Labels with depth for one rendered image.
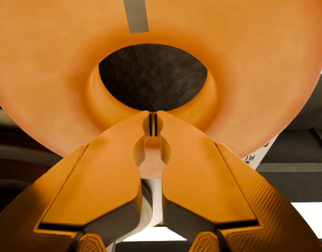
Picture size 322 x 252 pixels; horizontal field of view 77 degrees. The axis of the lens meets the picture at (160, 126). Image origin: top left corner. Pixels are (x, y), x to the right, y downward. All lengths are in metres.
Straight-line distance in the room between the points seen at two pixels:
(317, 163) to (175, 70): 6.22
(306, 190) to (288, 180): 0.63
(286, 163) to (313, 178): 3.92
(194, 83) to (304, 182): 9.21
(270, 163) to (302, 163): 0.82
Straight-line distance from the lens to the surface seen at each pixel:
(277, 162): 5.90
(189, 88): 0.38
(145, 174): 0.16
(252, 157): 0.55
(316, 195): 9.45
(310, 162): 6.35
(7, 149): 0.27
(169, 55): 0.34
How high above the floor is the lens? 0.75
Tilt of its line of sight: 47 degrees up
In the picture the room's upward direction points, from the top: 179 degrees counter-clockwise
